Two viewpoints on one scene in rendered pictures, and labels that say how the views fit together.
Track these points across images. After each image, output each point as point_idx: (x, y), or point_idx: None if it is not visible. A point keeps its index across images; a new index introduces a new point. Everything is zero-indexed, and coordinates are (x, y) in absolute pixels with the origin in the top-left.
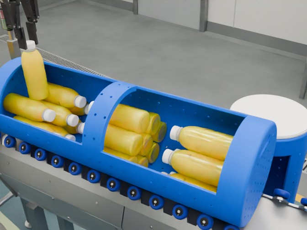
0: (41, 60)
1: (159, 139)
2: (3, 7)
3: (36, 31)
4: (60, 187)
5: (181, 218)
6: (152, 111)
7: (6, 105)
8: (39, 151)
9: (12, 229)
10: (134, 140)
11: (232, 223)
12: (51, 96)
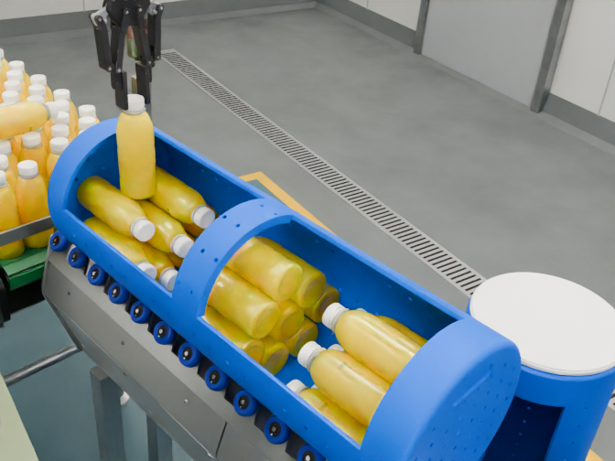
0: (150, 133)
1: (318, 317)
2: (97, 35)
3: (150, 80)
4: (137, 359)
5: None
6: (321, 263)
7: (80, 195)
8: (117, 287)
9: (9, 414)
10: (262, 311)
11: None
12: (159, 196)
